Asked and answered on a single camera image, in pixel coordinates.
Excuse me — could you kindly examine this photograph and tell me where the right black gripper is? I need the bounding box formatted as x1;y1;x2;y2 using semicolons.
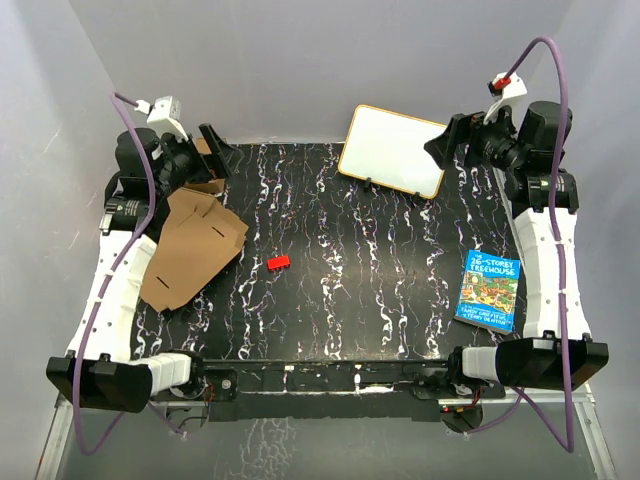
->
425;101;528;174

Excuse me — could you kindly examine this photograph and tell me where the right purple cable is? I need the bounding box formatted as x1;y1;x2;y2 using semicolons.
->
462;35;576;454

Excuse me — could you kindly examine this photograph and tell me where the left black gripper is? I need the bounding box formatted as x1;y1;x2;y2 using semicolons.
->
152;124;242;197

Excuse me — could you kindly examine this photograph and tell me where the blue treehouse book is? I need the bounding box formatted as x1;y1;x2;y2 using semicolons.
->
454;250;521;334

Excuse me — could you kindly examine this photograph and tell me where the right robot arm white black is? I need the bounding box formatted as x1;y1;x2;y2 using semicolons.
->
424;101;609;397

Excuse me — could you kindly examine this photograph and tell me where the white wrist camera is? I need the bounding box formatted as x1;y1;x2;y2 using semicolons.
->
483;72;527;125
134;96;189;142

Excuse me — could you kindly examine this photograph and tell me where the aluminium frame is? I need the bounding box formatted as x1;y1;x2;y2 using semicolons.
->
36;392;616;479

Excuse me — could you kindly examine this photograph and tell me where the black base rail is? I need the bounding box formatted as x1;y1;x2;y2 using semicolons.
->
149;357;506;424

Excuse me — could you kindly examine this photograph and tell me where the red rectangular block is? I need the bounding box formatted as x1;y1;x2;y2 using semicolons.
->
266;255;291;271

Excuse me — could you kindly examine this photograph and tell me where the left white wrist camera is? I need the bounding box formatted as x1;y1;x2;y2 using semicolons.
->
134;96;189;142

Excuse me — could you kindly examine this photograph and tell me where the small whiteboard with wooden frame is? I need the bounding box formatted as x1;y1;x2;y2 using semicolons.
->
338;104;445;199

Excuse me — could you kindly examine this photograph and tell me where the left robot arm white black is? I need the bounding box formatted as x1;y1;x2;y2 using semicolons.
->
46;124;247;413

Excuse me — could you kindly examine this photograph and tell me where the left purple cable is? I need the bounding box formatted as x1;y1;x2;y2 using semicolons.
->
72;91;189;456

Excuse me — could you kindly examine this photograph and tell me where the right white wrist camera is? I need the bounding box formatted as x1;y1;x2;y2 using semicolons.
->
483;72;527;125

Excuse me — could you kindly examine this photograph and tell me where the flat cardboard box stack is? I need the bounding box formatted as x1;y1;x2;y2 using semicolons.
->
185;179;225;195

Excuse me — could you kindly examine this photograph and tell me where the folded cardboard box upright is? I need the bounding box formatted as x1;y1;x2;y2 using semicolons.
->
194;138;212;157

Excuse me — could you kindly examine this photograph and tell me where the purple cable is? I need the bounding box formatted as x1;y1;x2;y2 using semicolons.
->
462;35;576;454
72;91;189;456

